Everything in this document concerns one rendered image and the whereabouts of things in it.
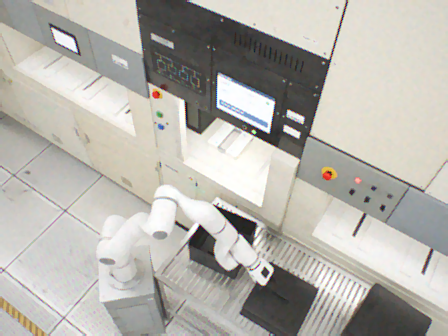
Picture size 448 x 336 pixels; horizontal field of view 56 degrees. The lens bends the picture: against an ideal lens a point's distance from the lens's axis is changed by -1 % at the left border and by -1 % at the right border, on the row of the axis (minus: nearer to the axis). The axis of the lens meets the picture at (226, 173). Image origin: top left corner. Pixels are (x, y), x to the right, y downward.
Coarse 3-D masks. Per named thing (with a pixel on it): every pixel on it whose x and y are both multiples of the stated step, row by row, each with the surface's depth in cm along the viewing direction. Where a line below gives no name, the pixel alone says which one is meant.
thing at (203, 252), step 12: (228, 216) 230; (240, 216) 224; (204, 228) 233; (240, 228) 234; (252, 228) 228; (192, 240) 218; (204, 240) 231; (216, 240) 233; (252, 240) 228; (192, 252) 218; (204, 252) 211; (204, 264) 223; (216, 264) 216; (240, 264) 218; (228, 276) 221
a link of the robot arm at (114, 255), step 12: (156, 204) 165; (168, 204) 165; (132, 216) 177; (144, 216) 172; (156, 216) 161; (168, 216) 162; (120, 228) 179; (132, 228) 174; (144, 228) 163; (156, 228) 160; (168, 228) 161; (108, 240) 185; (120, 240) 179; (132, 240) 179; (96, 252) 185; (108, 252) 181; (120, 252) 183; (108, 264) 186
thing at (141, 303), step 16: (144, 256) 227; (144, 272) 221; (112, 288) 216; (144, 288) 216; (112, 304) 218; (128, 304) 223; (144, 304) 227; (160, 304) 274; (128, 320) 242; (144, 320) 248; (160, 320) 255
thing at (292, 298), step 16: (288, 272) 214; (256, 288) 208; (272, 288) 208; (288, 288) 209; (304, 288) 209; (256, 304) 203; (272, 304) 204; (288, 304) 204; (304, 304) 204; (256, 320) 205; (272, 320) 199; (288, 320) 199
